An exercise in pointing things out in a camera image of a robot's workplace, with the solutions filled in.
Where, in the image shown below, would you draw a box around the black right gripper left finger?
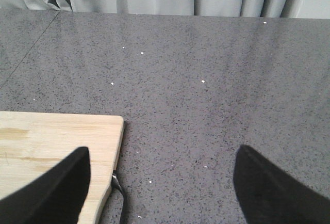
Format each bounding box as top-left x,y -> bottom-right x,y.
1,147 -> 91,223

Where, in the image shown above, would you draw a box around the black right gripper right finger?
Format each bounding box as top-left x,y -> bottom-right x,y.
233,145 -> 329,223

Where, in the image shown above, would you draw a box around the light wooden cutting board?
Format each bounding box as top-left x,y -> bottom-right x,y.
1,111 -> 124,223

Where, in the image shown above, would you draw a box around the black cutting board handle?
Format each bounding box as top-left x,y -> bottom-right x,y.
111,170 -> 128,224

